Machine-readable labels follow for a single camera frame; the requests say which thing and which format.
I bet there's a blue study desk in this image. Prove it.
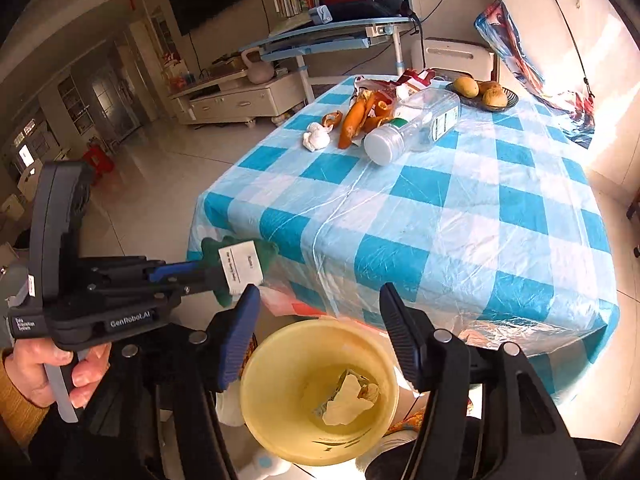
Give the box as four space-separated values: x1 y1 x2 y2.
240 16 421 103

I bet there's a white television cabinet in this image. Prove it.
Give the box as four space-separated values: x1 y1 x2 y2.
167 67 308 126

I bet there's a brown flat box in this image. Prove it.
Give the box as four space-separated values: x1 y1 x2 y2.
210 52 249 75

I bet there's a white tissue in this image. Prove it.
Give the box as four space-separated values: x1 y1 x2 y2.
301 122 332 153

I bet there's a red plastic stool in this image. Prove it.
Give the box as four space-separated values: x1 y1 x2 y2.
82 142 114 174

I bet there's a crumpled white paper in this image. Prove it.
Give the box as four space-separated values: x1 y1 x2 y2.
312 369 381 426

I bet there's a blue white checked tablecloth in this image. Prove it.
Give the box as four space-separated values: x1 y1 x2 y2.
186 74 621 406

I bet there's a yellow plastic waste bin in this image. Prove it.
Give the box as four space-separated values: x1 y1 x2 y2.
239 317 401 467

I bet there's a red white snack wrapper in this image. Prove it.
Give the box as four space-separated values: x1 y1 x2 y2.
352 69 436 107

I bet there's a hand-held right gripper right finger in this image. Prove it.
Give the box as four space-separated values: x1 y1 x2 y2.
379 283 587 480

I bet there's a person's left hand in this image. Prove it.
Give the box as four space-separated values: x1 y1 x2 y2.
2 342 112 411

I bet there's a person's left forearm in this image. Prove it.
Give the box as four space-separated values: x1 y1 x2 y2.
0 355 51 447

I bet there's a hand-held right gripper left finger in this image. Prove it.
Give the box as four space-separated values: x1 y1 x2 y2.
75 284 262 480

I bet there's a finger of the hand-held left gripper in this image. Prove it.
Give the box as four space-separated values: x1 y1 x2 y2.
76 257 222 287
86 280 229 311

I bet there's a white air purifier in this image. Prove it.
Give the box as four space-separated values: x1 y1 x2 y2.
411 36 496 81

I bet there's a dark fruit plate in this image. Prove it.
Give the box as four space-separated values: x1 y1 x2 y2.
445 80 520 112

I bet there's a pink kettlebell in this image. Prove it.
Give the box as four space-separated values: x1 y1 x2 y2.
241 47 275 85

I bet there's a colourful patterned slipper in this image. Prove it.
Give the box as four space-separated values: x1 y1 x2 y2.
385 405 426 436

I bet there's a clear plastic bottle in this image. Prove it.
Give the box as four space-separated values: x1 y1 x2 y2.
363 87 461 166

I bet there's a long orange peel piece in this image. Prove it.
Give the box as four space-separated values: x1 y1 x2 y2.
338 91 373 150

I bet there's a printed colourful bag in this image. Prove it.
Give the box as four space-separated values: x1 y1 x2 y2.
473 0 597 149

